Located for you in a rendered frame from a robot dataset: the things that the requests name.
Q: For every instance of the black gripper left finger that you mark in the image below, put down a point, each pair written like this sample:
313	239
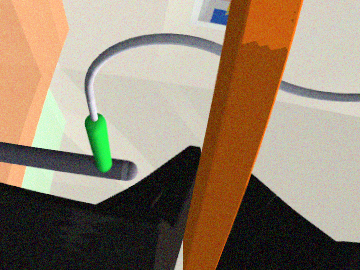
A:
142	228

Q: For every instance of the orange handle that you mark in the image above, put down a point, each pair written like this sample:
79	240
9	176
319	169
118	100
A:
256	43

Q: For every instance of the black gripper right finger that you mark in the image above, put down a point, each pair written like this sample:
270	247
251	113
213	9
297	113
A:
267	234

